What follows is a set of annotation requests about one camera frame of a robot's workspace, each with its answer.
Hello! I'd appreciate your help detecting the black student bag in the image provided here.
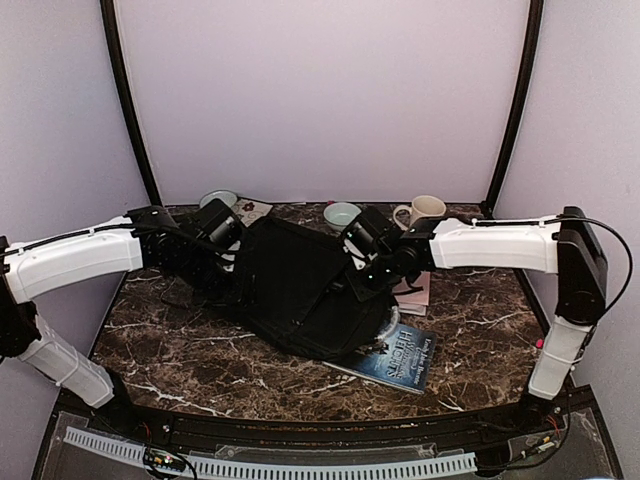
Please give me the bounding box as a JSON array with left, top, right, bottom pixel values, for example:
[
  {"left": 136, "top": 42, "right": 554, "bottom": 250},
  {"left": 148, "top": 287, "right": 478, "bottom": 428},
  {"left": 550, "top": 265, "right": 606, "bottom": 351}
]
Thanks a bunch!
[{"left": 222, "top": 216, "right": 396, "bottom": 361}]

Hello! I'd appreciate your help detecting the dark blue book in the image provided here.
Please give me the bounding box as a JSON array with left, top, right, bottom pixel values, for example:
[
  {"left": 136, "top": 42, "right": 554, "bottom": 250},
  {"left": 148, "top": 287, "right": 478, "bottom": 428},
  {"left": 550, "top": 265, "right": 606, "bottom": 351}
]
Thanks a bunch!
[{"left": 325, "top": 324, "right": 437, "bottom": 395}]

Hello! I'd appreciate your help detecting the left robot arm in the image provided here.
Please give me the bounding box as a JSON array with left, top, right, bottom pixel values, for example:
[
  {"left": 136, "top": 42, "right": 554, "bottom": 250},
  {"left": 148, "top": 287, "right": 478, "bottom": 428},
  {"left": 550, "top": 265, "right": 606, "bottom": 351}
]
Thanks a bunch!
[{"left": 1, "top": 200, "right": 246, "bottom": 436}]

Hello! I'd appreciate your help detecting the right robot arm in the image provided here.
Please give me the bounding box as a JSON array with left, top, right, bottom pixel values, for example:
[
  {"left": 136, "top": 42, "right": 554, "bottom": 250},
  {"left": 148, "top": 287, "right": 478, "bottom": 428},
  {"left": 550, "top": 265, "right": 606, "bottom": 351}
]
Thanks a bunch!
[{"left": 341, "top": 206, "right": 613, "bottom": 434}]

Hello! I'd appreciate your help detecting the pink book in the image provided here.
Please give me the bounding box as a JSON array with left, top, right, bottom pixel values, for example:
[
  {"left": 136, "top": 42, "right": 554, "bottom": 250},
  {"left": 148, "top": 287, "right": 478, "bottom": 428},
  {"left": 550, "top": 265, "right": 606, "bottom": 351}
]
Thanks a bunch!
[{"left": 393, "top": 272, "right": 431, "bottom": 316}]

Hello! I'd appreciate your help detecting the celadon bowl centre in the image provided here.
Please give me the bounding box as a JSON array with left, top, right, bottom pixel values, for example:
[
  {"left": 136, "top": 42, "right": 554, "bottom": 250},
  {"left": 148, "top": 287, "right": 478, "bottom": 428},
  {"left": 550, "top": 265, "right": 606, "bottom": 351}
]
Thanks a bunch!
[{"left": 323, "top": 202, "right": 361, "bottom": 232}]

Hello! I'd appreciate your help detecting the cream floral mug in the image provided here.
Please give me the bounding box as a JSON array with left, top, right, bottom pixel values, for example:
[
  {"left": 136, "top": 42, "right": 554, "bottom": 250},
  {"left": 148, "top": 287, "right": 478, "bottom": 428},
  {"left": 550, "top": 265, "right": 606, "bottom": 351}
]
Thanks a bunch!
[{"left": 392, "top": 195, "right": 447, "bottom": 230}]

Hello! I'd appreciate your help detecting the celadon bowl on coaster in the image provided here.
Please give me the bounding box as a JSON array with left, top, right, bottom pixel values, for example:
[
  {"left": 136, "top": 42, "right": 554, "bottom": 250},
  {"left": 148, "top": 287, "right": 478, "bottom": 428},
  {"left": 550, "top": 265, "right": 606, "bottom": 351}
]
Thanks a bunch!
[{"left": 199, "top": 190, "right": 238, "bottom": 208}]

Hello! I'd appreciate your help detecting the floral fabric coaster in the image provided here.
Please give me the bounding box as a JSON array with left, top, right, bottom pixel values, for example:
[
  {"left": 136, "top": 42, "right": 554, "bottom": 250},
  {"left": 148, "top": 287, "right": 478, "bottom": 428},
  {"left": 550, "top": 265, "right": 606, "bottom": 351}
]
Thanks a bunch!
[{"left": 232, "top": 198, "right": 273, "bottom": 227}]

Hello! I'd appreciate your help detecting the small circuit board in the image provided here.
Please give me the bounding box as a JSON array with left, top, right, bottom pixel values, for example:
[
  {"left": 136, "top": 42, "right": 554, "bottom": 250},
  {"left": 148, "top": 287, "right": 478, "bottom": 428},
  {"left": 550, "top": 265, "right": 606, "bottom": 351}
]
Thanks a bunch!
[{"left": 143, "top": 448, "right": 186, "bottom": 471}]

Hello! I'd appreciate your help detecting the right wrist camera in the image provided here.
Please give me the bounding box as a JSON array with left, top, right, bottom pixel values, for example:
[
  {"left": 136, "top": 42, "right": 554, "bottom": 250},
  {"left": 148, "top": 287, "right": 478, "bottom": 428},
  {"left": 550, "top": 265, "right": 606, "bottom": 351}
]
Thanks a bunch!
[{"left": 340, "top": 207, "right": 403, "bottom": 257}]

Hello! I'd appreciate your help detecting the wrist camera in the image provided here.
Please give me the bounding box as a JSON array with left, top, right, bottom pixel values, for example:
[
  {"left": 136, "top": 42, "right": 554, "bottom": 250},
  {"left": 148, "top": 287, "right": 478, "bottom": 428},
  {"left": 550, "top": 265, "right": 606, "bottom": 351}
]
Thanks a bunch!
[
  {"left": 192, "top": 199, "right": 244, "bottom": 248},
  {"left": 340, "top": 207, "right": 403, "bottom": 257}
]

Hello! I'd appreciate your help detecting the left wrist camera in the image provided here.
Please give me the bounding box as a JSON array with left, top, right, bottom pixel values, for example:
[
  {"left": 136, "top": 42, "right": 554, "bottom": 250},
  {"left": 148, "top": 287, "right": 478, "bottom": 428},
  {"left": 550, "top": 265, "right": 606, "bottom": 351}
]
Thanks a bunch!
[{"left": 192, "top": 199, "right": 244, "bottom": 248}]

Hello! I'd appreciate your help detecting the black front rail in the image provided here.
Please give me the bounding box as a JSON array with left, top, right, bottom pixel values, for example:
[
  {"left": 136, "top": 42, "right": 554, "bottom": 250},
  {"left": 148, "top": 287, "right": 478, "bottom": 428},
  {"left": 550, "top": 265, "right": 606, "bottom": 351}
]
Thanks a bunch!
[{"left": 59, "top": 389, "right": 596, "bottom": 451}]

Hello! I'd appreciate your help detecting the white slotted cable duct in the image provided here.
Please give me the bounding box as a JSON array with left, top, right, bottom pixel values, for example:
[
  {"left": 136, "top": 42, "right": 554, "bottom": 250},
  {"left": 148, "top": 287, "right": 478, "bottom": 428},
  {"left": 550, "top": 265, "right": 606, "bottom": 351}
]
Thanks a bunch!
[{"left": 63, "top": 427, "right": 477, "bottom": 479}]

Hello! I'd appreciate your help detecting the left black frame post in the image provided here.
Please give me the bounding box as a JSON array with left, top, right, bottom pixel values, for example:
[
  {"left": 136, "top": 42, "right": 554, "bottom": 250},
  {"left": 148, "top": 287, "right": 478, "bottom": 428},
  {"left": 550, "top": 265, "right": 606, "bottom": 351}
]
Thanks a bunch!
[{"left": 99, "top": 0, "right": 163, "bottom": 206}]

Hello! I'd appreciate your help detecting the black frame post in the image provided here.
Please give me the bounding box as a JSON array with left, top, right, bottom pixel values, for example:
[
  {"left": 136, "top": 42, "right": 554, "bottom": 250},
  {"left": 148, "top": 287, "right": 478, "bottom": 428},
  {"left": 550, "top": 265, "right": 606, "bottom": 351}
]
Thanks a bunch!
[
  {"left": 481, "top": 0, "right": 545, "bottom": 216},
  {"left": 99, "top": 0, "right": 163, "bottom": 206}
]

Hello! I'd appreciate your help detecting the right black frame post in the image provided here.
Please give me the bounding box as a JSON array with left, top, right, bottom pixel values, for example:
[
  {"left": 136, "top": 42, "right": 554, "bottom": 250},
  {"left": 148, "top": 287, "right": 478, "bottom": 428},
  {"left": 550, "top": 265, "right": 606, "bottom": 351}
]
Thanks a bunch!
[{"left": 481, "top": 0, "right": 545, "bottom": 216}]

